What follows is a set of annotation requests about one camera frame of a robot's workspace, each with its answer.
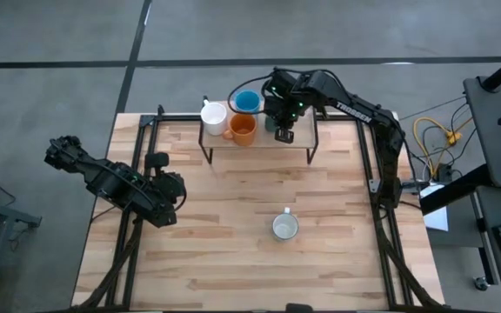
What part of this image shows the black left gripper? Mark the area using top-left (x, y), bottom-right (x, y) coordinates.
top-left (144, 171), bottom-right (188, 230)

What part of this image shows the light blue ceramic mug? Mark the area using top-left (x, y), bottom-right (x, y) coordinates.
top-left (233, 89), bottom-right (262, 116)

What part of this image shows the orange ceramic mug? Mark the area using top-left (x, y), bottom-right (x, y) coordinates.
top-left (222, 112), bottom-right (258, 148)

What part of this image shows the white ceramic mug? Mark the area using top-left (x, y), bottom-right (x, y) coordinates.
top-left (199, 99), bottom-right (229, 137)

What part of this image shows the black mounting block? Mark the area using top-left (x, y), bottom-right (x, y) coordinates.
top-left (144, 151), bottom-right (170, 174)

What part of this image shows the blue white floral mug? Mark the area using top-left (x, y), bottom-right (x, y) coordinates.
top-left (271, 206), bottom-right (300, 243)

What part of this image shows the black power strip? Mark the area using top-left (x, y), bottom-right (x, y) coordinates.
top-left (438, 163), bottom-right (455, 183)

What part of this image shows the white paper sheet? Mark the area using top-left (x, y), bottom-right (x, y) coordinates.
top-left (418, 183), bottom-right (451, 233)

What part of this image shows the small grey desk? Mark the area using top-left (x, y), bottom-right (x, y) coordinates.
top-left (473, 185), bottom-right (501, 296)

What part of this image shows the wooden shelf with wire legs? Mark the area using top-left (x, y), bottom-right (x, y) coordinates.
top-left (197, 100), bottom-right (320, 166)

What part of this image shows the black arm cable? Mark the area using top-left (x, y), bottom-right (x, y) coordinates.
top-left (227, 72), bottom-right (277, 116)

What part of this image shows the black aluminium table frame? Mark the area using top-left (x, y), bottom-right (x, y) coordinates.
top-left (70, 103), bottom-right (448, 313)

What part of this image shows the yellow cable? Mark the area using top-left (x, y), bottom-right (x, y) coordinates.
top-left (412, 116), bottom-right (474, 176)

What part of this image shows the black table-level camera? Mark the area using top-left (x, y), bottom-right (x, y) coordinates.
top-left (284, 302), bottom-right (315, 313)

